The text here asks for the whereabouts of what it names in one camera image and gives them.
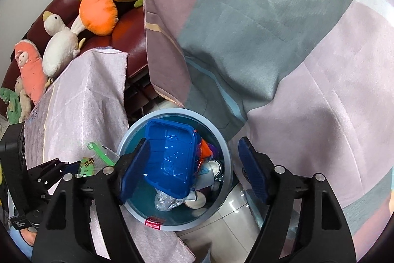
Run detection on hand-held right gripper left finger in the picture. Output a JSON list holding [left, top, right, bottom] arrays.
[[31, 137, 151, 263]]

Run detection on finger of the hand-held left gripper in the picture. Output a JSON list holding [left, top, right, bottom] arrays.
[[32, 172, 66, 200], [27, 158, 82, 182]]

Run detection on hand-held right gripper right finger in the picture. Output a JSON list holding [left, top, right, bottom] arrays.
[[238, 136, 358, 263]]

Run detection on blue plastic tray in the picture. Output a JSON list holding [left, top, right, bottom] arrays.
[[145, 119, 197, 199]]

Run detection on green clear snack packet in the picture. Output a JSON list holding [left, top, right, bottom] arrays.
[[77, 142, 117, 179]]

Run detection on blue round bin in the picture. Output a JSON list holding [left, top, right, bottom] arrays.
[[116, 108, 232, 232]]

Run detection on person's left hand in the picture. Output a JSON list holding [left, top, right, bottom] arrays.
[[21, 224, 39, 246]]

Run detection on small green dinosaur plush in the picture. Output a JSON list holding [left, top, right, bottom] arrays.
[[0, 87, 22, 125]]

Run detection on beige doll plush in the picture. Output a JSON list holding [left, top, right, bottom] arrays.
[[14, 76, 33, 123]]

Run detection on orange snack wrapper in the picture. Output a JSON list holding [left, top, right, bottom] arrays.
[[197, 138, 214, 160]]

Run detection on person's blue trousers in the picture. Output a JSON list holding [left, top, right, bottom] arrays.
[[8, 228, 39, 262]]

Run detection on pink carrot plush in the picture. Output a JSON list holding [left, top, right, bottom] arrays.
[[14, 39, 48, 106]]

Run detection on white duck plush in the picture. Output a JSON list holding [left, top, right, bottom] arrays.
[[42, 11, 86, 79]]

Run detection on plaid pink grey cloth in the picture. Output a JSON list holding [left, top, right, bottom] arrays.
[[144, 0, 394, 229]]

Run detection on dark red leather sofa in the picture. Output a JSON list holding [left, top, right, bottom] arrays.
[[6, 0, 157, 116]]

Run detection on orange carrot bunny plush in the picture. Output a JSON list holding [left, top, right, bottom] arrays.
[[70, 0, 119, 36]]

